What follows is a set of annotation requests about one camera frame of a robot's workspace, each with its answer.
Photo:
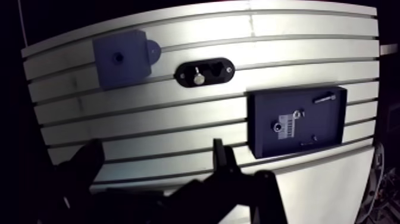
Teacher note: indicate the dark blue-grey tray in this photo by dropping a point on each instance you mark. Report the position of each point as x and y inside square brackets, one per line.
[325, 125]

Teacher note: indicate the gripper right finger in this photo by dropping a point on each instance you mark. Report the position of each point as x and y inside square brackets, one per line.
[225, 184]

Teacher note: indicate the black oval holder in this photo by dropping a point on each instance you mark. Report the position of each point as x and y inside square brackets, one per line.
[215, 67]

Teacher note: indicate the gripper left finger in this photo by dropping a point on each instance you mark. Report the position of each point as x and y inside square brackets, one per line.
[79, 170]

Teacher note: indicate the dark blue-grey block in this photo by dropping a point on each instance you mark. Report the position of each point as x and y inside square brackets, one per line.
[131, 65]

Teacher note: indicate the steel screw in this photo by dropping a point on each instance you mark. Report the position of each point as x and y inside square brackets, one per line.
[314, 138]

